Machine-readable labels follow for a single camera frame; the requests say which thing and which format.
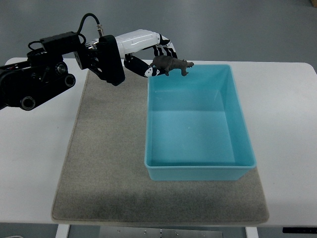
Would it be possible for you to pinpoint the white left table leg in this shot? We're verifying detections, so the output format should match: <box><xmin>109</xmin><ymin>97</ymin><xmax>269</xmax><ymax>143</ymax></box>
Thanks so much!
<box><xmin>55</xmin><ymin>224</ymin><xmax>70</xmax><ymax>238</ymax></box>

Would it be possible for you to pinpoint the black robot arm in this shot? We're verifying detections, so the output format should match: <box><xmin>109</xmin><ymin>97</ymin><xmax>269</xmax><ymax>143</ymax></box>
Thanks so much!
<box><xmin>0</xmin><ymin>13</ymin><xmax>103</xmax><ymax>111</ymax></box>

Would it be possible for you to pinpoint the grey felt mat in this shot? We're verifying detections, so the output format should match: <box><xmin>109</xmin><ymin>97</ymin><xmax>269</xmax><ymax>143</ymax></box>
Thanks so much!
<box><xmin>52</xmin><ymin>70</ymin><xmax>269</xmax><ymax>226</ymax></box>

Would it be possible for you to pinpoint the blue plastic box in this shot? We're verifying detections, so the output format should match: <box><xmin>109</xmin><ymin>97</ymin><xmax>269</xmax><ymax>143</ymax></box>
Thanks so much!
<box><xmin>145</xmin><ymin>64</ymin><xmax>257</xmax><ymax>181</ymax></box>

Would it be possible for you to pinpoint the metal table base plate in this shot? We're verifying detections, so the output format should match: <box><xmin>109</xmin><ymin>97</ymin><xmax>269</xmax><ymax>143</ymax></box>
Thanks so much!
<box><xmin>99</xmin><ymin>227</ymin><xmax>223</xmax><ymax>238</ymax></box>

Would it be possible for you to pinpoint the white table leg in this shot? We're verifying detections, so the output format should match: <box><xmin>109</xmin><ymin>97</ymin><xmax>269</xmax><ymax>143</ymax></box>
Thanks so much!
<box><xmin>55</xmin><ymin>224</ymin><xmax>70</xmax><ymax>238</ymax></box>
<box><xmin>245</xmin><ymin>227</ymin><xmax>259</xmax><ymax>238</ymax></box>

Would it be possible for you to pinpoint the black table control panel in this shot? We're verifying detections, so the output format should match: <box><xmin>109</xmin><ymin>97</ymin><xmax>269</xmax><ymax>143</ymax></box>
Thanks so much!
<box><xmin>282</xmin><ymin>227</ymin><xmax>317</xmax><ymax>234</ymax></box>

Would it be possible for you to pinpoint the white right table leg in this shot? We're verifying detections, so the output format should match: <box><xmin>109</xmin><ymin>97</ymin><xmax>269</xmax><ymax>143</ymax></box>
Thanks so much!
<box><xmin>245</xmin><ymin>227</ymin><xmax>259</xmax><ymax>238</ymax></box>

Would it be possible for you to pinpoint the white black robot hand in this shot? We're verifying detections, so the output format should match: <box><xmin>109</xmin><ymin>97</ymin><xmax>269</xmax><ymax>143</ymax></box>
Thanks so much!
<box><xmin>97</xmin><ymin>29</ymin><xmax>178</xmax><ymax>86</ymax></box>

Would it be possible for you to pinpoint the brown toy hippo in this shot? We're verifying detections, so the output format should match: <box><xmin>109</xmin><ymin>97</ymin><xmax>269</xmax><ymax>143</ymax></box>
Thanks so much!
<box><xmin>150</xmin><ymin>55</ymin><xmax>194</xmax><ymax>76</ymax></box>

